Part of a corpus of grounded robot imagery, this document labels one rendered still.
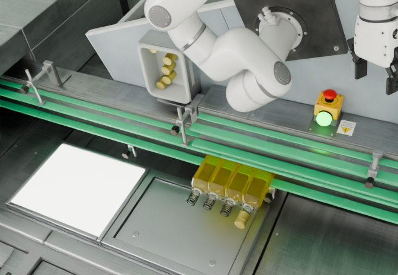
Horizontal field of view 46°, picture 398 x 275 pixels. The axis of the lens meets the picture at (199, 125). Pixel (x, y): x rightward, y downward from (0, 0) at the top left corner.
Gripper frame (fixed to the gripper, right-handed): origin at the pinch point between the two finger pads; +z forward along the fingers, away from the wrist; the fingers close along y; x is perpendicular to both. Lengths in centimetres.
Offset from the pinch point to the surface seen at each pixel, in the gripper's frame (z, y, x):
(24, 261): 58, 62, 90
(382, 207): 53, 9, -14
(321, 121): 26.6, 26.4, -5.7
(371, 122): 31.1, 21.2, -20.0
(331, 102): 23.0, 27.7, -10.9
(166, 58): 11, 70, 23
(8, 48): 10, 128, 68
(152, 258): 58, 38, 53
